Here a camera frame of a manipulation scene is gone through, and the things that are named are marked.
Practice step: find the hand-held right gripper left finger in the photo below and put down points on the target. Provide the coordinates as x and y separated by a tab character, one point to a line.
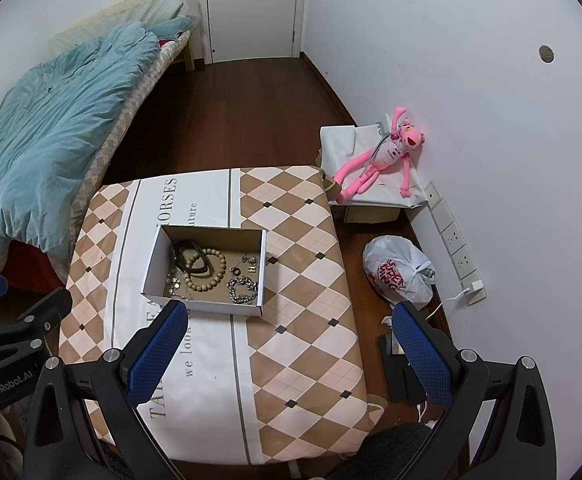
156	355

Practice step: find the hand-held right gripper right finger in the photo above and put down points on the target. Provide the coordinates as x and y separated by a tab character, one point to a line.
421	352

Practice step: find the white cardboard box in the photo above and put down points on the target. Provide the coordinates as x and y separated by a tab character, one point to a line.
206	307

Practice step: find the black wristband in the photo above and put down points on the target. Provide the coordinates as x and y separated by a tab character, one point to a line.
181	260

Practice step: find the black stand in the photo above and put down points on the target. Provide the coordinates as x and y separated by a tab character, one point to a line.
396	375

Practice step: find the white charger plug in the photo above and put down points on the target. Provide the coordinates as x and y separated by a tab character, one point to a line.
473	287

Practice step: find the white plastic bag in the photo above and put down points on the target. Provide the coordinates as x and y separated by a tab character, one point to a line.
396	270

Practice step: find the white power strip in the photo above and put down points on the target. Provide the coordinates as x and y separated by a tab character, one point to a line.
458	250

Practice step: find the diamond patterned tablecloth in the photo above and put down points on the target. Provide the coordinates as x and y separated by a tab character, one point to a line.
301	310

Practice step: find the brown cardboard box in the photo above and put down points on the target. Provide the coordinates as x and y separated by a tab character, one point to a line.
371	214

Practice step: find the blue duvet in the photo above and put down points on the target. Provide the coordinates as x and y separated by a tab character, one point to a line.
51	130

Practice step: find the bed with patterned mattress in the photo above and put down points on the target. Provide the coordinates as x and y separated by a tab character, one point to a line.
121	125

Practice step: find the pink plush toy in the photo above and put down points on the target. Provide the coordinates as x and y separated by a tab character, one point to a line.
383	155

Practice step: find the blue pillow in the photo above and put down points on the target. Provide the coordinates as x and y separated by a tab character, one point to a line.
173	26

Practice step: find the white door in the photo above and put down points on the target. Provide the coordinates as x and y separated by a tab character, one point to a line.
256	10

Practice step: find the round wall hole cover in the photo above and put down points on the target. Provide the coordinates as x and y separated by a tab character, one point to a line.
547	53

